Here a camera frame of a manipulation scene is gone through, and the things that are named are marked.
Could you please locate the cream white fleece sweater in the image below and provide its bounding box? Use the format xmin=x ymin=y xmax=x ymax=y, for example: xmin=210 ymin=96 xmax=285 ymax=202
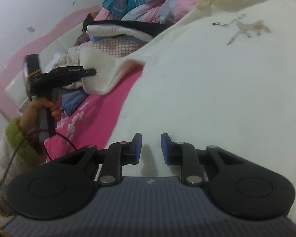
xmin=81 ymin=0 xmax=296 ymax=223

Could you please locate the stack of folded clothes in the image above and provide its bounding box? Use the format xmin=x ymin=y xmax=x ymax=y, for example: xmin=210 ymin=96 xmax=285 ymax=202
xmin=42 ymin=24 xmax=154 ymax=117

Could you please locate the person's left hand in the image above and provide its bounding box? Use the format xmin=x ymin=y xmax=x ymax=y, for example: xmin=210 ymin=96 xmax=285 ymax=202
xmin=19 ymin=93 xmax=62 ymax=143

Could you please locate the pink padded headboard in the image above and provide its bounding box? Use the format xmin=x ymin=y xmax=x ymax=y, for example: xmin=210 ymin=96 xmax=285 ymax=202
xmin=0 ymin=6 xmax=101 ymax=120

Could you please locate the green fuzzy sleeve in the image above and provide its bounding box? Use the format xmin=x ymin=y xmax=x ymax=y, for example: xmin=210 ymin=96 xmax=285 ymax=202
xmin=5 ymin=117 xmax=46 ymax=167

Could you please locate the pink floral bed blanket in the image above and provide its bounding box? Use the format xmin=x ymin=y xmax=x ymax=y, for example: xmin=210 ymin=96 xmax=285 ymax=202
xmin=46 ymin=60 xmax=144 ymax=158

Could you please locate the black folded garment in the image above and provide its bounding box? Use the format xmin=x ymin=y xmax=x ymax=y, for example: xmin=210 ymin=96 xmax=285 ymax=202
xmin=82 ymin=14 xmax=169 ymax=38

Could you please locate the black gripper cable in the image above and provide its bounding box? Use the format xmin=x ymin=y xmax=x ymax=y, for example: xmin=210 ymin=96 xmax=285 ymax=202
xmin=0 ymin=132 xmax=79 ymax=198

